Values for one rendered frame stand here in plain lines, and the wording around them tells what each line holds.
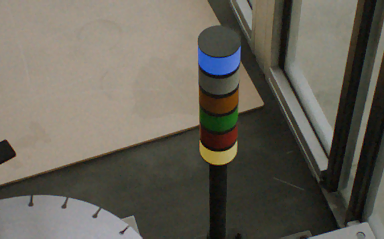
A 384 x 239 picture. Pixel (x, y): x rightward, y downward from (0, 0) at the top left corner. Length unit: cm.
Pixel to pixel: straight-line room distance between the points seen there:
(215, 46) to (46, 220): 30
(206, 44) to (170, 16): 61
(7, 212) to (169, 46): 52
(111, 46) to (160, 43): 8
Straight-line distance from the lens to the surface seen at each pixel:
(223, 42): 87
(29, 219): 100
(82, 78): 139
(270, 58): 133
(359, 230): 104
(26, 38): 147
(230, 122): 94
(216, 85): 89
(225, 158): 99
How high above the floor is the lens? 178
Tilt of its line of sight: 51 degrees down
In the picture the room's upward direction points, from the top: 2 degrees counter-clockwise
